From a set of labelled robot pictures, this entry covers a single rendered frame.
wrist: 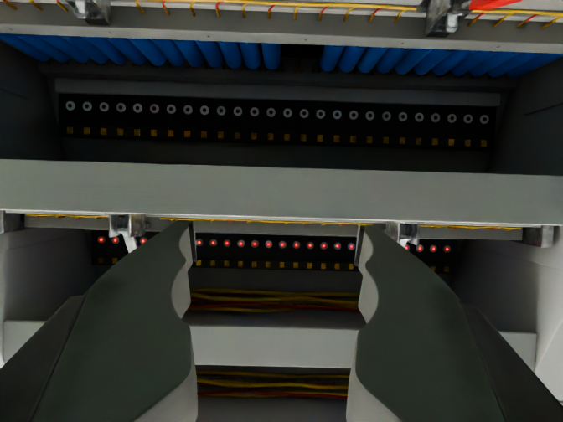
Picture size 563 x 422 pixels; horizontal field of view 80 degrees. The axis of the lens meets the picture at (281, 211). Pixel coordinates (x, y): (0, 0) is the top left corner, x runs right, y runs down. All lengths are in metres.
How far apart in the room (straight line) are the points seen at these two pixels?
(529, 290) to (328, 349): 0.25
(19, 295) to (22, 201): 0.17
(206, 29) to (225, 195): 0.14
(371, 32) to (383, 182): 0.13
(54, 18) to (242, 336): 0.35
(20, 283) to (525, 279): 0.61
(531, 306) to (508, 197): 0.18
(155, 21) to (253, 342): 0.33
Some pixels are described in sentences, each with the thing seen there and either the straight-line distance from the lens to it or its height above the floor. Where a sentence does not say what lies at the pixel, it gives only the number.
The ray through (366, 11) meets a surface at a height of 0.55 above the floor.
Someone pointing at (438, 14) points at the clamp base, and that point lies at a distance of 0.31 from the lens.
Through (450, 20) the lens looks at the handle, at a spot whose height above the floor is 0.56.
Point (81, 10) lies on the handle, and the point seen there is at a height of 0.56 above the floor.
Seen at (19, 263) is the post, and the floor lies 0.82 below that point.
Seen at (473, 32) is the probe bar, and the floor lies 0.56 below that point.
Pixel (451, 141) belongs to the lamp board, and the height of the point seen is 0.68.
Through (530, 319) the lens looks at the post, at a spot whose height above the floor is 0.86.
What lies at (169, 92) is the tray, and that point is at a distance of 0.46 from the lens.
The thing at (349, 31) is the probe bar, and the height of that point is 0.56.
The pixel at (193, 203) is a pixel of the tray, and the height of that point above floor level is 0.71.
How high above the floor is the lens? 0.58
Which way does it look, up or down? 26 degrees up
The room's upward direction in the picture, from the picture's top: 178 degrees counter-clockwise
